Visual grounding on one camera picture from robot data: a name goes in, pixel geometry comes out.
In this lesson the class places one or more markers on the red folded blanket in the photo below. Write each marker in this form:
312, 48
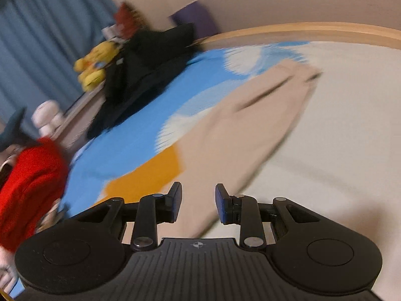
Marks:
31, 188

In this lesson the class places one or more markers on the purple box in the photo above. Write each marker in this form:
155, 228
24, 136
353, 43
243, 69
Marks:
195, 17

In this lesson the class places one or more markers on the black clothes pile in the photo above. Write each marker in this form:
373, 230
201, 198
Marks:
141, 69

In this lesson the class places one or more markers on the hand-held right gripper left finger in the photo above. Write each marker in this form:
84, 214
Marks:
175, 202

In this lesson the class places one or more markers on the beige pants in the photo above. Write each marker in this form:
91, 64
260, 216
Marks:
238, 131

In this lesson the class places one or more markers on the blue printed bed sheet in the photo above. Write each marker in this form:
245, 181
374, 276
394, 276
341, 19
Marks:
125, 150

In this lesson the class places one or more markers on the dark teal shark plush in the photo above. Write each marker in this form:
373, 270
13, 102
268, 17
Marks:
12, 128

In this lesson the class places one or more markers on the yellow plush toy blue detail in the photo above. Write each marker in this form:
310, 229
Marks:
100, 53

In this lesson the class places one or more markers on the small white box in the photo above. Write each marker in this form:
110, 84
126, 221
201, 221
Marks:
110, 32

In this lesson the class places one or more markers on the wooden bed frame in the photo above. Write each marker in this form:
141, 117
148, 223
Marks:
313, 28

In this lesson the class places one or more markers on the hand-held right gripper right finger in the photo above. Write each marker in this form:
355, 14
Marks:
221, 203

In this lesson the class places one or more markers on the dark red cushion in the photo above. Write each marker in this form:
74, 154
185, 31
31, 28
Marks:
128, 18

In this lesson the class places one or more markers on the blue curtain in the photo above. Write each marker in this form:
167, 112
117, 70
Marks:
40, 37

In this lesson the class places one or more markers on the white plush toy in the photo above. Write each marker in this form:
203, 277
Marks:
47, 116

